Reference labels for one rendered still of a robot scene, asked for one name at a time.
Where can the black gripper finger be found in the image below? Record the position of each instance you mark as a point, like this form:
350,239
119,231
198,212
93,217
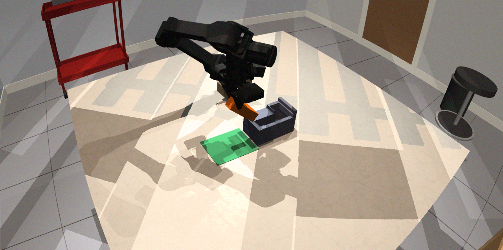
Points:
237,101
228,88

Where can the orange l-shaped part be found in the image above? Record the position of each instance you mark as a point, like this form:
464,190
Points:
246,111

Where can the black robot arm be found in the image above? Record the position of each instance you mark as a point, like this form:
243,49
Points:
225,37

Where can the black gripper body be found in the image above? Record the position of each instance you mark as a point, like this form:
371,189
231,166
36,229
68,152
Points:
236,74

